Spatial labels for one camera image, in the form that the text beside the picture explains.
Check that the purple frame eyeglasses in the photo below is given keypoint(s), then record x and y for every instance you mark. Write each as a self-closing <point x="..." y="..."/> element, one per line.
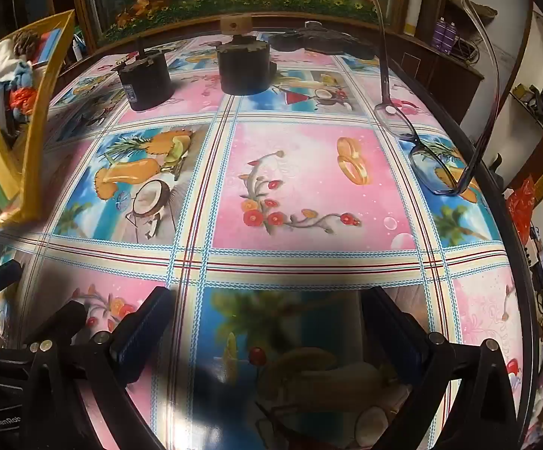
<point x="433" y="168"/>

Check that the white spray bottle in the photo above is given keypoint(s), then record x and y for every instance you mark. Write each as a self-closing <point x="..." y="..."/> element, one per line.
<point x="78" y="49"/>

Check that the yellow tray box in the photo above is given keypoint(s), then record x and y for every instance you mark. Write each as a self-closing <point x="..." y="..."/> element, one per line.
<point x="41" y="126"/>

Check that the small blue tissue pack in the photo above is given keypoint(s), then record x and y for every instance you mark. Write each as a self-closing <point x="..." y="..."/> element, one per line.
<point x="48" y="47"/>

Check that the red plastic item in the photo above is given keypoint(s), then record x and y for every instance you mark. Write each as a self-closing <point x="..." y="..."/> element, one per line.
<point x="20" y="98"/>

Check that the purple bottle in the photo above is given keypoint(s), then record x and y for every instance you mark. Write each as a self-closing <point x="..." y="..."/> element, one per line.
<point x="450" y="33"/>
<point x="440" y="33"/>

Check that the dark wooden cabinet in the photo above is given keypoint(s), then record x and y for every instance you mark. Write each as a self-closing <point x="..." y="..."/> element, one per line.
<point x="440" y="75"/>

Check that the fruit print tablecloth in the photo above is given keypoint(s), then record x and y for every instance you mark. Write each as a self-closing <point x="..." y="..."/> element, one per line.
<point x="299" y="173"/>

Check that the red plastic bag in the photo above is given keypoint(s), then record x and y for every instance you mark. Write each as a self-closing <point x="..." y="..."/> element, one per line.
<point x="520" y="201"/>

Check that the brown knitted scrubber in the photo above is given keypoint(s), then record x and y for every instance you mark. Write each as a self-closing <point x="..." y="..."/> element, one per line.
<point x="26" y="42"/>

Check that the white wall shelf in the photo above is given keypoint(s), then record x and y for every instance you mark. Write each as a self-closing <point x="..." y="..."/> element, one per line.
<point x="534" y="98"/>

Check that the black motor with wooden block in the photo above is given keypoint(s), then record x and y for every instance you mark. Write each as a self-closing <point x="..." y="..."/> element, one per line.
<point x="243" y="68"/>

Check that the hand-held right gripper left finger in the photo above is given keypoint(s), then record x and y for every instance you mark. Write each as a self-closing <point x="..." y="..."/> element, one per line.
<point x="140" y="337"/>

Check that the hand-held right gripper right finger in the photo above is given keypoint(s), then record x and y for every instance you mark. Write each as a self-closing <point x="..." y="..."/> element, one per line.
<point x="395" y="333"/>

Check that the black motor with blue label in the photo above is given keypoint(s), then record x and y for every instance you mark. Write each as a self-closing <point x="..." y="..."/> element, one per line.
<point x="142" y="79"/>

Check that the dark flat metal part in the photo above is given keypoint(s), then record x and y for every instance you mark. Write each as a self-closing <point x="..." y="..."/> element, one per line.
<point x="318" y="40"/>

